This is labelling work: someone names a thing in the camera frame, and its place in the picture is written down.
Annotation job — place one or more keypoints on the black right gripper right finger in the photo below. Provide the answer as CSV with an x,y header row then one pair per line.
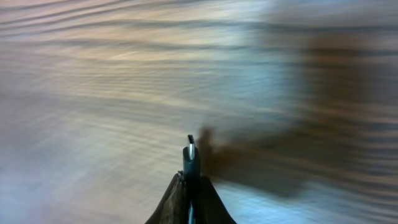
x,y
209,206

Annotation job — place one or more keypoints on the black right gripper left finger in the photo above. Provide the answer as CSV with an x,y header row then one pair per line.
x,y
172,208

